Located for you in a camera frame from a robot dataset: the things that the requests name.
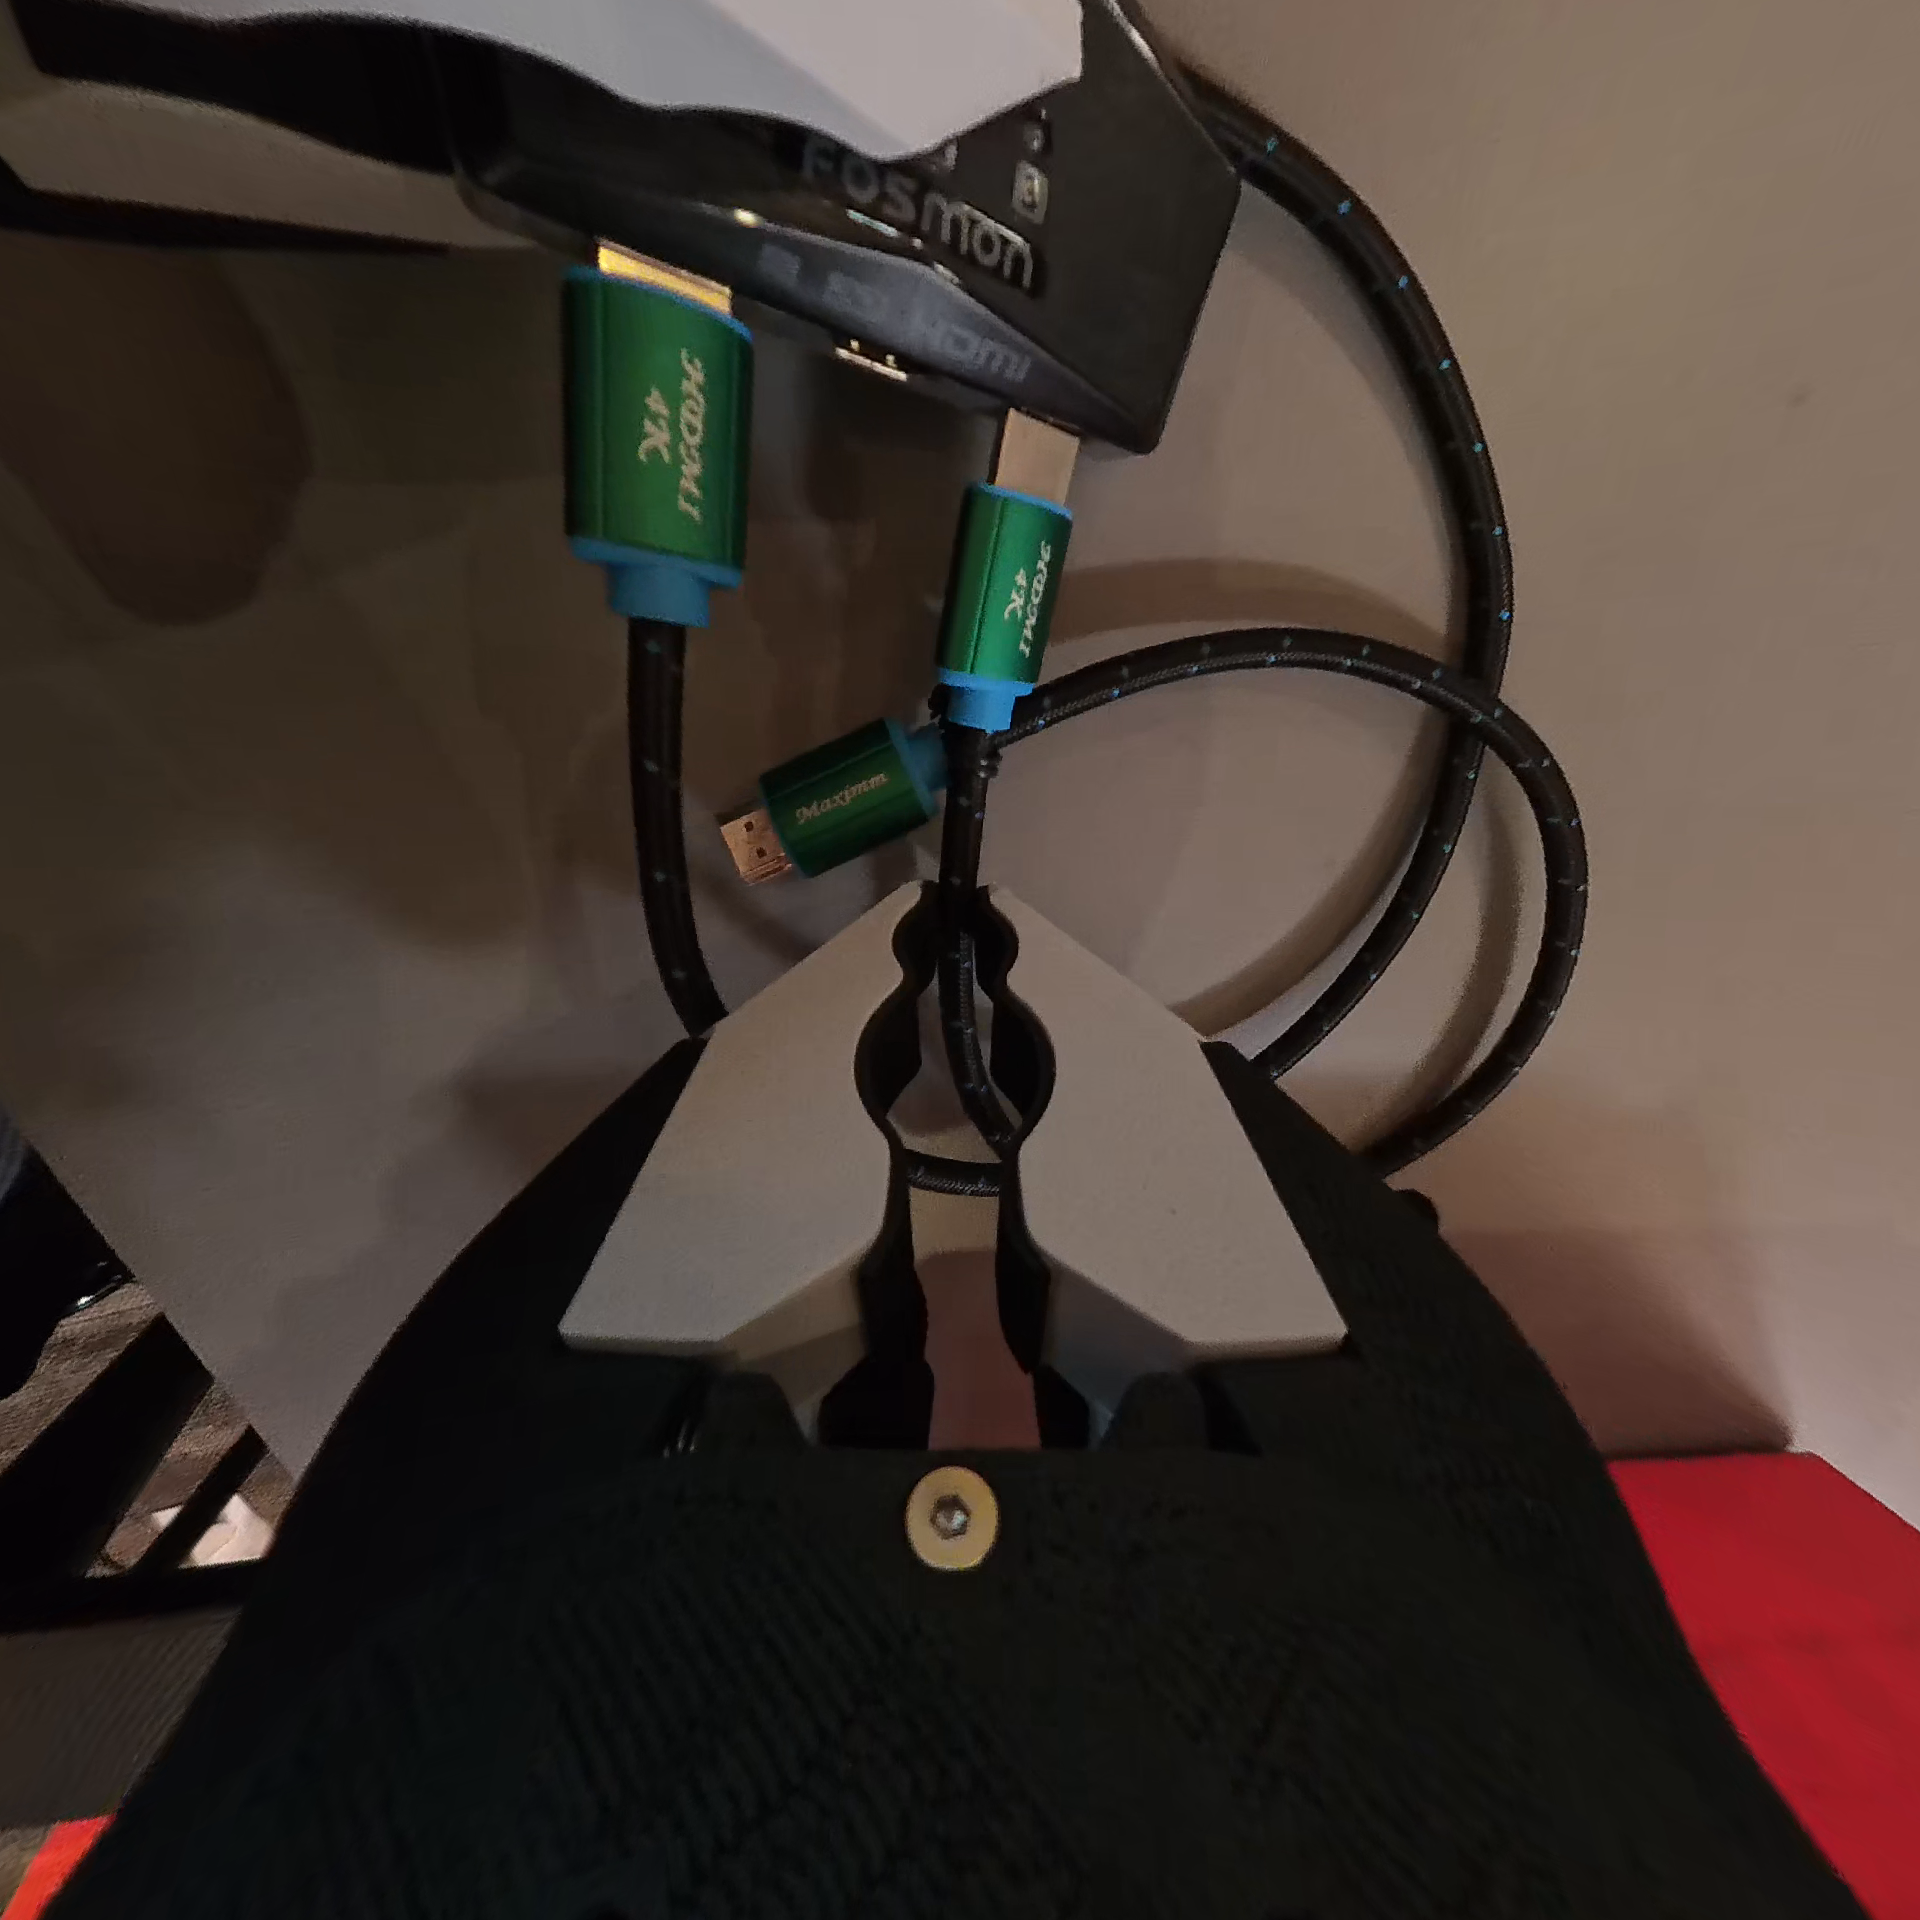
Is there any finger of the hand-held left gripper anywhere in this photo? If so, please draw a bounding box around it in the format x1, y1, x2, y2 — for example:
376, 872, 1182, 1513
30, 0, 1086, 164

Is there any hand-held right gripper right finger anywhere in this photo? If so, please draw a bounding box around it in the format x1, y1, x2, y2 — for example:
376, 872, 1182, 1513
983, 882, 1351, 1421

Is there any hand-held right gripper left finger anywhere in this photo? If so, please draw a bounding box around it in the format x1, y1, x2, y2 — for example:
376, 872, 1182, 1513
556, 882, 945, 1421

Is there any thick braided hdmi cable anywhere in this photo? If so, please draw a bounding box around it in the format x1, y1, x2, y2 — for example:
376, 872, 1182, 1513
559, 83, 1518, 1053

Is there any black grey hdmi switch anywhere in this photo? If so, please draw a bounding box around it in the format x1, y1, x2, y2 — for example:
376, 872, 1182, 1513
450, 0, 1244, 457

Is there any thin braided hdmi cable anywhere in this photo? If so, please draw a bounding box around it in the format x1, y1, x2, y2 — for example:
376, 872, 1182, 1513
712, 412, 1593, 1202

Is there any red plastic bin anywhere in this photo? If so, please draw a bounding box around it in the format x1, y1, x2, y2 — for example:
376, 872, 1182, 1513
0, 1447, 1920, 1920

